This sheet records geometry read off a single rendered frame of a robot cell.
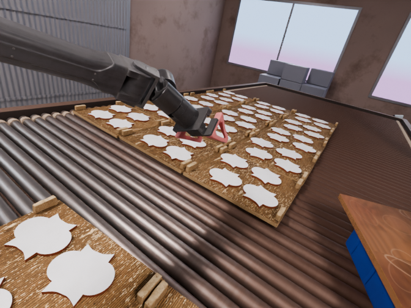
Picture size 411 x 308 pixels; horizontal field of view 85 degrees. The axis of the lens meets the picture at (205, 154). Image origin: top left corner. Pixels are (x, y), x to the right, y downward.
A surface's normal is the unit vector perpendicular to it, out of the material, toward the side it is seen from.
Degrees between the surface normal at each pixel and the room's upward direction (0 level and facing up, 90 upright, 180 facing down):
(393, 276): 0
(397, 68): 90
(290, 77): 90
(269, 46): 90
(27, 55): 109
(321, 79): 90
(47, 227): 0
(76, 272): 0
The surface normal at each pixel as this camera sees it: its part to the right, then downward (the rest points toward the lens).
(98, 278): 0.18, -0.87
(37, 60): 0.50, 0.72
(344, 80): -0.52, 0.30
